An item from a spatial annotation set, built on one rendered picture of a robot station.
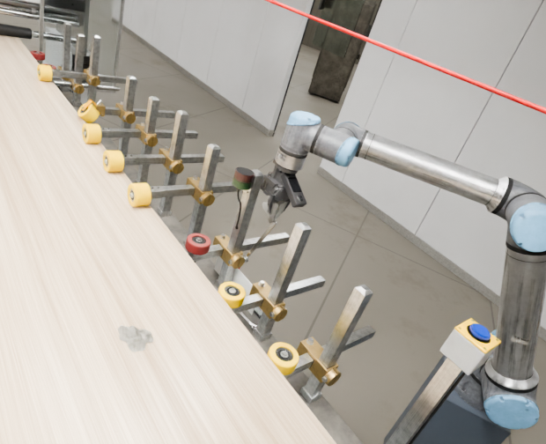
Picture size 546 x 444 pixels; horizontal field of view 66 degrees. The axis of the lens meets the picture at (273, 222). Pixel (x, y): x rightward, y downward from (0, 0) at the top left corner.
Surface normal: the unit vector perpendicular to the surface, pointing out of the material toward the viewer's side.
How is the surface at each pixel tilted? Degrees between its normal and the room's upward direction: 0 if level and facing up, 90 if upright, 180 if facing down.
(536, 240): 83
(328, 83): 92
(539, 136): 90
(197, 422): 0
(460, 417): 90
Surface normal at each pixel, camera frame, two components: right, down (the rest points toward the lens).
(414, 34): -0.76, 0.11
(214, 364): 0.29, -0.83
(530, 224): -0.34, 0.26
